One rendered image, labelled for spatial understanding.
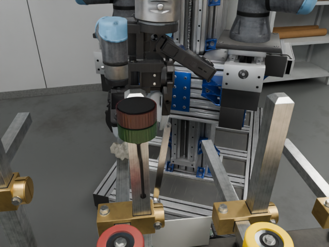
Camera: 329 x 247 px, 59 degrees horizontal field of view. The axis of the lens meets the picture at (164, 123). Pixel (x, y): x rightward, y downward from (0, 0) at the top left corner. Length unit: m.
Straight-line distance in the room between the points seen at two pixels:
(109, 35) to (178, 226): 0.48
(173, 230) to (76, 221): 1.15
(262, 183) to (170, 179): 1.11
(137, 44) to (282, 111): 0.27
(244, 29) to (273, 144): 0.64
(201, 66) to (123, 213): 0.33
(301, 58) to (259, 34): 2.94
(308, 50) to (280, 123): 3.53
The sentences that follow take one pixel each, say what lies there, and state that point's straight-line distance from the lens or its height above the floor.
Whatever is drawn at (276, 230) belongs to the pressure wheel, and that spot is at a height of 0.91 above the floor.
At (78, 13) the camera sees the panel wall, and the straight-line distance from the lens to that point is 3.08.
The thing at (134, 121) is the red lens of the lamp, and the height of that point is 1.12.
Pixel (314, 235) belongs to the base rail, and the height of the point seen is 0.70.
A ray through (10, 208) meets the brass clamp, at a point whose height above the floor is 0.93.
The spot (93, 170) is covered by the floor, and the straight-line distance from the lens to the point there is 2.13.
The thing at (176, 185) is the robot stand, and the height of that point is 0.21.
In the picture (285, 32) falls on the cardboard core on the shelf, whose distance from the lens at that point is 3.43.
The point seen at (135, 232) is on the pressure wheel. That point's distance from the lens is 0.54.
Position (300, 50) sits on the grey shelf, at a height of 0.28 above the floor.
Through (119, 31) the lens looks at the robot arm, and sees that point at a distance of 0.76.
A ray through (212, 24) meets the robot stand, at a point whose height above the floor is 1.05.
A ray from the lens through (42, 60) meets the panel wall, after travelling 3.22.
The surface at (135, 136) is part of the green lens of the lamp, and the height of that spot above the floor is 1.10.
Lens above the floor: 1.33
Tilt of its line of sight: 31 degrees down
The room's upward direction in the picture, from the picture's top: straight up
